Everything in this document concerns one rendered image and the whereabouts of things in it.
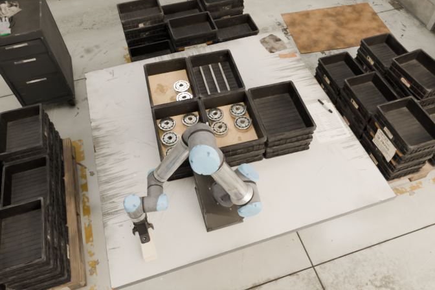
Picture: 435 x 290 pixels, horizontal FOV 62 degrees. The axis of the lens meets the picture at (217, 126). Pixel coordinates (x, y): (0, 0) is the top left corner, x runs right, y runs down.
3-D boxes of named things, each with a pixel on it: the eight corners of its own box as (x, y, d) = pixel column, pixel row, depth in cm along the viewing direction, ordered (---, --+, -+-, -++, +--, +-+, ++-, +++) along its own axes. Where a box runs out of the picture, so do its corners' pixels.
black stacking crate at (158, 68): (200, 111, 229) (199, 98, 220) (154, 120, 225) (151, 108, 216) (188, 69, 252) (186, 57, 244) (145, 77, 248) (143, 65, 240)
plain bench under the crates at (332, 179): (360, 241, 256) (397, 196, 201) (138, 318, 229) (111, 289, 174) (272, 89, 351) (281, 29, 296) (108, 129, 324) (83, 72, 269)
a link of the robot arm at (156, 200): (166, 183, 167) (142, 186, 166) (166, 204, 159) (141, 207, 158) (167, 193, 173) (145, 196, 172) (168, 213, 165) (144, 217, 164)
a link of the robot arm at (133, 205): (140, 207, 157) (121, 210, 156) (145, 217, 166) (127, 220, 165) (140, 191, 162) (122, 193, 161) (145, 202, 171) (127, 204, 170)
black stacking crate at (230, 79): (245, 101, 233) (246, 89, 224) (200, 110, 229) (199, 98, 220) (229, 61, 257) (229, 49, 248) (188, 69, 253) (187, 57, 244)
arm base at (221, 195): (236, 208, 190) (249, 198, 186) (217, 206, 180) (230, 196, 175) (226, 183, 199) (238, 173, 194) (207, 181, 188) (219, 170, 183)
